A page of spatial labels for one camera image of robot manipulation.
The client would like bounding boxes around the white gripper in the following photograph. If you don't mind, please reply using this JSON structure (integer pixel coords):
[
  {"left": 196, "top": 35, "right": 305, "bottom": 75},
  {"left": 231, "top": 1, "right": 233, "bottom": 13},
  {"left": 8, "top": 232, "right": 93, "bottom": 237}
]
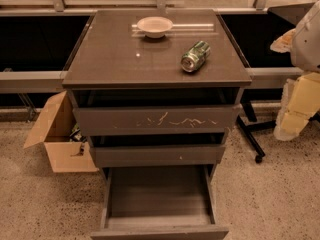
[{"left": 270, "top": 1, "right": 320, "bottom": 141}]

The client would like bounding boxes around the green soda can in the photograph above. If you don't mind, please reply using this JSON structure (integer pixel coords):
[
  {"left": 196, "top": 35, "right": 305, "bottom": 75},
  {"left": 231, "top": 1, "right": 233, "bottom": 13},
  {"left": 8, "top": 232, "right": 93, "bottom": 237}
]
[{"left": 181, "top": 41, "right": 211, "bottom": 73}]

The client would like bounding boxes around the top grey drawer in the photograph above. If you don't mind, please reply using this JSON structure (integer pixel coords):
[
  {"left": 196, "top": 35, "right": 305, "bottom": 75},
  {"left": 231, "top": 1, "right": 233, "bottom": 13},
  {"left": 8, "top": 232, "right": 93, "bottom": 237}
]
[{"left": 73, "top": 105, "right": 240, "bottom": 136}]

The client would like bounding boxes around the dark grey drawer cabinet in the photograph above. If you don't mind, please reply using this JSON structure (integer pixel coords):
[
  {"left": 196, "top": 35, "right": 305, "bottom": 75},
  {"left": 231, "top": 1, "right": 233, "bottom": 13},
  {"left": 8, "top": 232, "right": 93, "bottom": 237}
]
[{"left": 61, "top": 8, "right": 253, "bottom": 240}]

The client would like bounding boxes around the open bottom grey drawer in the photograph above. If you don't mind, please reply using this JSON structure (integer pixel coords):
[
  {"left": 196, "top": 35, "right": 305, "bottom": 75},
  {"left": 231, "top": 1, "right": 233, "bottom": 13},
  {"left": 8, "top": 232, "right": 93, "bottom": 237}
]
[{"left": 91, "top": 165, "right": 228, "bottom": 240}]

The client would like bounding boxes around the middle grey drawer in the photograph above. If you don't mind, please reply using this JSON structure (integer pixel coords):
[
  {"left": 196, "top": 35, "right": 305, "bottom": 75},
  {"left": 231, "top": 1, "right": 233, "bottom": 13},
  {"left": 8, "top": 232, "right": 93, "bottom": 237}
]
[{"left": 90, "top": 145, "right": 225, "bottom": 168}]

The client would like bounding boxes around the black rolling stand base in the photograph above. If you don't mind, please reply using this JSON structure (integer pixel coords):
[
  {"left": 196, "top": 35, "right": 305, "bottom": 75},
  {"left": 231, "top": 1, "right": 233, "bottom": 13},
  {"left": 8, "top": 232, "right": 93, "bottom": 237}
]
[{"left": 235, "top": 100, "right": 320, "bottom": 164}]

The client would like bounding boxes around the white bowl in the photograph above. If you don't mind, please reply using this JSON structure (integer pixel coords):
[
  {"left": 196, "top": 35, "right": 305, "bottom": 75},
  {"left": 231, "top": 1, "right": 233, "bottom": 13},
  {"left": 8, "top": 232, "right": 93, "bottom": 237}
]
[{"left": 137, "top": 17, "right": 173, "bottom": 38}]

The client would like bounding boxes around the open cardboard box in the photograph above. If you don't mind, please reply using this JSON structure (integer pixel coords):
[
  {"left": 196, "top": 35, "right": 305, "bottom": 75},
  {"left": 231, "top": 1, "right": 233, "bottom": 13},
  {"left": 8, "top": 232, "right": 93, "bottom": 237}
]
[{"left": 24, "top": 91, "right": 98, "bottom": 173}]

